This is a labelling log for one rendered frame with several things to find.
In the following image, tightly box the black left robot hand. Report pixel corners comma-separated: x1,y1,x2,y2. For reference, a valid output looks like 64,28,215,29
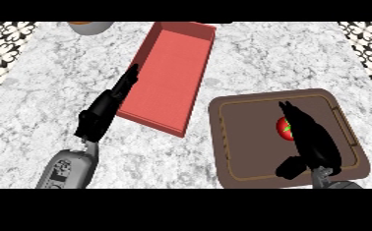
72,63,140,144

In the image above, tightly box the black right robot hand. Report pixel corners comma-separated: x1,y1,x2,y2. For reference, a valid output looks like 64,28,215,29
274,100,342,181

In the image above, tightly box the red tomato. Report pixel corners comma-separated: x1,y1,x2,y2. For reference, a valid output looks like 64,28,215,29
274,116,295,142

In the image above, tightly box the brown tray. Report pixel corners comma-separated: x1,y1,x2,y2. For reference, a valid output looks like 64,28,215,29
206,87,365,190

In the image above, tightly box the red cardboard box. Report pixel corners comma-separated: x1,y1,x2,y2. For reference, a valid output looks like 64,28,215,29
115,22,218,139

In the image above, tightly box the grey round pot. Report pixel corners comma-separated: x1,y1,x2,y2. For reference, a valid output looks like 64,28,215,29
66,22,115,36

